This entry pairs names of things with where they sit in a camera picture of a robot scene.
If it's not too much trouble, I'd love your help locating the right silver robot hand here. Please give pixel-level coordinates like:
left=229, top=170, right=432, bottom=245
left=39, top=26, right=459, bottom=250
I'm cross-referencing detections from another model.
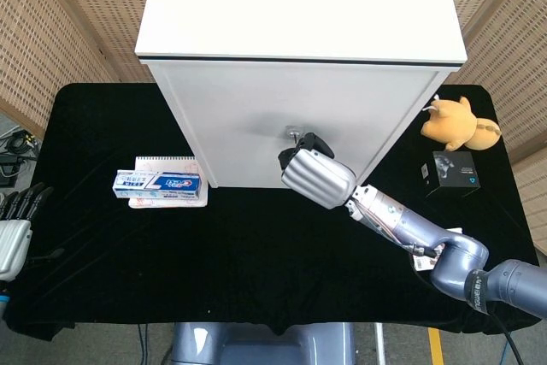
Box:
left=277, top=131, right=357, bottom=211

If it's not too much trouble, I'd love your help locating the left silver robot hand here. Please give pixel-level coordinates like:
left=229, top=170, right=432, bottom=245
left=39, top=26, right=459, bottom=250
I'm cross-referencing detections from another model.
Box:
left=0, top=181, right=55, bottom=281

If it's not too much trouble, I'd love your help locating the white cabinet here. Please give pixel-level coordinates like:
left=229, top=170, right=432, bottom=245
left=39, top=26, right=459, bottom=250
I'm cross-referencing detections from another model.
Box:
left=134, top=0, right=468, bottom=192

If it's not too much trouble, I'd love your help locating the black cardboard box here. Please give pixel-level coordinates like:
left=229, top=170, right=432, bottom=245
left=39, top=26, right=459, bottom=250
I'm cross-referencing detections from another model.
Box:
left=419, top=150, right=482, bottom=200

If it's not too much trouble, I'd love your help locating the black tablecloth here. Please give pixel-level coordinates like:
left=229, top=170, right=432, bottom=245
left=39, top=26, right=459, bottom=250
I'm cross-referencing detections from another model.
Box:
left=2, top=82, right=542, bottom=343

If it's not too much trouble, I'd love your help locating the white printed picture card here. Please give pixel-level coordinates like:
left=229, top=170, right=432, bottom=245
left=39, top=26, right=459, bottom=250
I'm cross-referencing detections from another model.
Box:
left=411, top=225, right=466, bottom=274

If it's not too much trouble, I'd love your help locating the yellow plush toy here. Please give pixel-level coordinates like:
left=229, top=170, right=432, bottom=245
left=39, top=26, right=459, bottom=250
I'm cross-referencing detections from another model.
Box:
left=420, top=94, right=502, bottom=153

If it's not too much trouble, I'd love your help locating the white spiral notebook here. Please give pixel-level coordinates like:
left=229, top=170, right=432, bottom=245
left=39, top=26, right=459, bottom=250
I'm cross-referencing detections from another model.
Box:
left=127, top=155, right=210, bottom=209

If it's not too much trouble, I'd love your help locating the blue white toothpaste box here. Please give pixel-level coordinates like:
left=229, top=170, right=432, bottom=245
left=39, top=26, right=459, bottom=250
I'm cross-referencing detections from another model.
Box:
left=111, top=168, right=203, bottom=202

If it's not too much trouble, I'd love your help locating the grey robot torso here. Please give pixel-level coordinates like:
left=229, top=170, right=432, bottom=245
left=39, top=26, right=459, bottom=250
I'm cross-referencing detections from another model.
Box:
left=163, top=321, right=358, bottom=365

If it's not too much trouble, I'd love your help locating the white table leg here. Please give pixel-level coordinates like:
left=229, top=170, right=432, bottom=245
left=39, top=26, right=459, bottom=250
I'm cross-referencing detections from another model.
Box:
left=373, top=321, right=388, bottom=365

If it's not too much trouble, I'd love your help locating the woven wooden folding screen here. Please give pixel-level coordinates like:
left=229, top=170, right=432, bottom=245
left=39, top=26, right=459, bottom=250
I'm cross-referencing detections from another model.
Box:
left=442, top=0, right=547, bottom=274
left=0, top=0, right=160, bottom=140

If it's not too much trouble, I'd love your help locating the bundle of floor cables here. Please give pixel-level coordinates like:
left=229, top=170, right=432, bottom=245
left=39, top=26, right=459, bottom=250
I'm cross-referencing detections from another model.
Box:
left=0, top=127, right=42, bottom=189

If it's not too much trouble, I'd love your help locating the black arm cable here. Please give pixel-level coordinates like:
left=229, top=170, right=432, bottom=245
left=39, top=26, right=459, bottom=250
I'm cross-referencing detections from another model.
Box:
left=484, top=296, right=529, bottom=365

